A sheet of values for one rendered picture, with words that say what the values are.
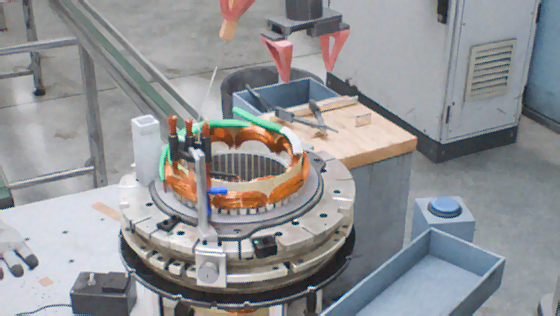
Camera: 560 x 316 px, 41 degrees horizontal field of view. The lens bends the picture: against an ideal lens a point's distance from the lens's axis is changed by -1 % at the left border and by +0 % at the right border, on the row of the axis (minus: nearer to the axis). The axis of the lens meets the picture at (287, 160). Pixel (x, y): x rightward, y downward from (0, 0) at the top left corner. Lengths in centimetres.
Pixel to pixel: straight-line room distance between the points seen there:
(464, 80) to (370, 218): 214
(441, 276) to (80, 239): 77
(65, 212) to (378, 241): 66
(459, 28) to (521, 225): 84
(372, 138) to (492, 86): 228
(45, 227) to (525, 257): 188
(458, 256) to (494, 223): 209
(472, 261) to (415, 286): 8
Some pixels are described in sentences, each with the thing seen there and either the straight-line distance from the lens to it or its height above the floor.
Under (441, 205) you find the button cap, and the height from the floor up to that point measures 104.
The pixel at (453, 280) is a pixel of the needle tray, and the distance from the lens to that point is 99.
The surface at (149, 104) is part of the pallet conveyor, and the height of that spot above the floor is 74.
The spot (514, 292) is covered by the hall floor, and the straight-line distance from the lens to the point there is 274.
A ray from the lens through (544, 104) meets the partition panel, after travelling 375.
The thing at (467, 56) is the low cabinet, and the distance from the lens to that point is 333.
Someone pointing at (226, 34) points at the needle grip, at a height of 131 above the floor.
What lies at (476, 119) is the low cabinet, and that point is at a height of 19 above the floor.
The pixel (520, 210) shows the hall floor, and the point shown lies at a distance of 322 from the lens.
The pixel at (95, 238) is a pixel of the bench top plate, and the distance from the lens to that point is 151.
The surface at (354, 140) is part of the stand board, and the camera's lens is 122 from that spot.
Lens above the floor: 161
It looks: 28 degrees down
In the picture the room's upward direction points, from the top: 1 degrees clockwise
